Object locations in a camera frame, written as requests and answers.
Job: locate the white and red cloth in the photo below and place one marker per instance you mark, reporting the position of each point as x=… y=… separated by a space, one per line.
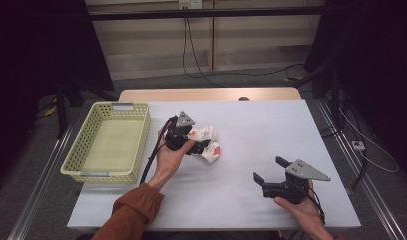
x=207 y=133

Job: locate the black metal stand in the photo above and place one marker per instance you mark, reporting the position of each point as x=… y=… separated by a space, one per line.
x=334 y=96

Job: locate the metal floor rail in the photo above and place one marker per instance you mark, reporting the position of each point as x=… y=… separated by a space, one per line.
x=361 y=173
x=41 y=186

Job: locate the black curtain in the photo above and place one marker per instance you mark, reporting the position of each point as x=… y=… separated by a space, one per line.
x=381 y=66
x=31 y=66

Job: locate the white power strip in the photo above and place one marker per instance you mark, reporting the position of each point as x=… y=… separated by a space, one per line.
x=358 y=145

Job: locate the white wall outlet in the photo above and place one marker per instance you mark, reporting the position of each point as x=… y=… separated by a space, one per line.
x=190 y=4

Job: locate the white table board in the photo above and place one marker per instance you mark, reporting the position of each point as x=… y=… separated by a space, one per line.
x=241 y=126

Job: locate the black tripod stand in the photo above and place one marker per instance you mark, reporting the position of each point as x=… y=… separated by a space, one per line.
x=61 y=106

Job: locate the person's left hand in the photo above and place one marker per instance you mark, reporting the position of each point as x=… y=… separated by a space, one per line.
x=167 y=161

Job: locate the dark table grommet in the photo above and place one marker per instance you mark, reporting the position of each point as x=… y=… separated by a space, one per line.
x=243 y=98

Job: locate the pale yellow plastic basket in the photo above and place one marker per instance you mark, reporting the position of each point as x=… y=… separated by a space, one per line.
x=114 y=140

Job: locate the person's right hand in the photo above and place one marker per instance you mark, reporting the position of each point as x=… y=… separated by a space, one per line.
x=304 y=213

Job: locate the black horizontal bar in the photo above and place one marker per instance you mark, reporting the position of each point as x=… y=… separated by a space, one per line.
x=207 y=13

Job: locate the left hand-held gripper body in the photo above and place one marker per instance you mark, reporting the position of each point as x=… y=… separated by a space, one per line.
x=177 y=136

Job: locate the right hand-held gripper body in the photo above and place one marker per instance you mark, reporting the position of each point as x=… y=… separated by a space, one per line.
x=299 y=171

